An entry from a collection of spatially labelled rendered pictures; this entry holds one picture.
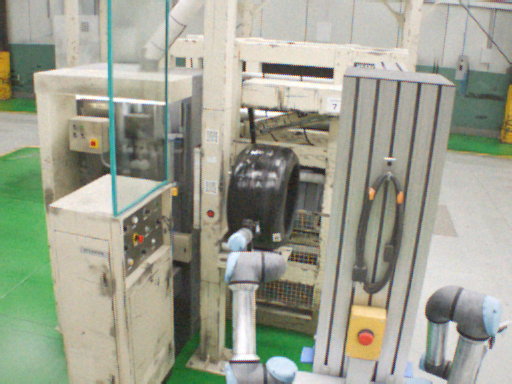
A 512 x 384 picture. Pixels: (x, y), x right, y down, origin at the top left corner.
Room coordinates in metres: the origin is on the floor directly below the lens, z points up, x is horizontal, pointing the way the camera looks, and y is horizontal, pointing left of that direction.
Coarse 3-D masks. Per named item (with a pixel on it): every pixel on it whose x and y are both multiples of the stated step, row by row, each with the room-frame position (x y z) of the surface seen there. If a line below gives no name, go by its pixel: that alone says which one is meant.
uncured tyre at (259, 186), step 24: (264, 144) 2.76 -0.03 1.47; (240, 168) 2.56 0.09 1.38; (264, 168) 2.53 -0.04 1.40; (288, 168) 2.57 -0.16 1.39; (240, 192) 2.48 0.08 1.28; (264, 192) 2.46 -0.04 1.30; (288, 192) 2.96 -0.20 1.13; (240, 216) 2.46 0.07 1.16; (264, 216) 2.43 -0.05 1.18; (288, 216) 2.88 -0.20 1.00; (264, 240) 2.47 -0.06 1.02
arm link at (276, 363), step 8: (272, 360) 1.56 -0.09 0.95; (280, 360) 1.57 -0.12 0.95; (288, 360) 1.57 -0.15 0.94; (264, 368) 1.53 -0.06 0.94; (272, 368) 1.51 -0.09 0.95; (280, 368) 1.52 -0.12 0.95; (288, 368) 1.52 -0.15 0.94; (296, 368) 1.54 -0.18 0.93; (264, 376) 1.50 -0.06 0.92; (272, 376) 1.50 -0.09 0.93; (280, 376) 1.48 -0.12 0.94; (288, 376) 1.49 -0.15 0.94
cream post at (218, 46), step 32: (224, 0) 2.71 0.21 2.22; (224, 32) 2.71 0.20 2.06; (224, 64) 2.71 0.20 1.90; (224, 96) 2.71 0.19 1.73; (224, 128) 2.72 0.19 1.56; (224, 160) 2.73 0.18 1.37; (224, 192) 2.75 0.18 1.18; (224, 224) 2.77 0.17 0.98; (224, 288) 2.80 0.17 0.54; (224, 320) 2.81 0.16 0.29
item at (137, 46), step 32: (128, 0) 2.24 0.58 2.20; (160, 0) 2.53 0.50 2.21; (128, 32) 2.24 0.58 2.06; (160, 32) 2.55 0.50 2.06; (128, 64) 2.24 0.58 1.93; (160, 64) 2.55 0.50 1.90; (128, 96) 2.24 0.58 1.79; (160, 96) 2.55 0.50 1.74; (128, 128) 2.23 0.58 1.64; (160, 128) 2.55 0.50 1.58; (128, 160) 2.22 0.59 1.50; (160, 160) 2.55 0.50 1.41; (128, 192) 2.22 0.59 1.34
